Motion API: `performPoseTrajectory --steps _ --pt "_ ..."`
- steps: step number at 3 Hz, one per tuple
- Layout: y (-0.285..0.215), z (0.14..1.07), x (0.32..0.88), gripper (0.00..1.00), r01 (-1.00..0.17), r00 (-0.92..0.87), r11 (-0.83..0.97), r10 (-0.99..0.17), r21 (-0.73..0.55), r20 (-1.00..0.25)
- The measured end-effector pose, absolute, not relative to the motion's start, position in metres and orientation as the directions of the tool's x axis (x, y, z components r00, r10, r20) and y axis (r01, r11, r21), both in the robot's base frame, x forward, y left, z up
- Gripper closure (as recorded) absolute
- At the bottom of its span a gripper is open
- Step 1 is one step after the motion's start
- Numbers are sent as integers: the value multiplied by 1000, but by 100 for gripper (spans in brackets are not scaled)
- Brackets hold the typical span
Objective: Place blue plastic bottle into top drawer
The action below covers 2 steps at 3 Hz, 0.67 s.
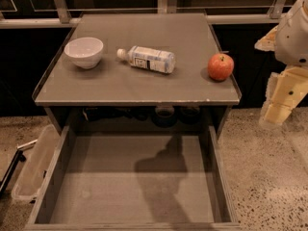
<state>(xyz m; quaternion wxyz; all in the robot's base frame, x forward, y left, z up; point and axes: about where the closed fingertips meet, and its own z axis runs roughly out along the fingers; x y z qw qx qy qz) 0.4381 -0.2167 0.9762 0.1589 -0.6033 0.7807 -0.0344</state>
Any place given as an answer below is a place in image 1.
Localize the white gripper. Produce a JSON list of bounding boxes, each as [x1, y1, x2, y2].
[[254, 0, 308, 126]]

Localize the clear blue-labelled plastic bottle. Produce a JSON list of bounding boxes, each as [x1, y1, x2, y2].
[[116, 46, 176, 74]]

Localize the grey drawer cabinet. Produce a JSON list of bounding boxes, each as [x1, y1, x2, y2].
[[33, 13, 241, 131]]

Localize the open grey top drawer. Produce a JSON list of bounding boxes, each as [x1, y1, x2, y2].
[[25, 126, 241, 231]]

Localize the red apple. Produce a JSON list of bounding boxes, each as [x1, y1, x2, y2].
[[207, 53, 234, 81]]

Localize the white ceramic bowl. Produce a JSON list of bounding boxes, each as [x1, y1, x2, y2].
[[64, 37, 104, 69]]

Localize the metal railing frame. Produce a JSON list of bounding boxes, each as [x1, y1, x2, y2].
[[0, 0, 296, 28]]

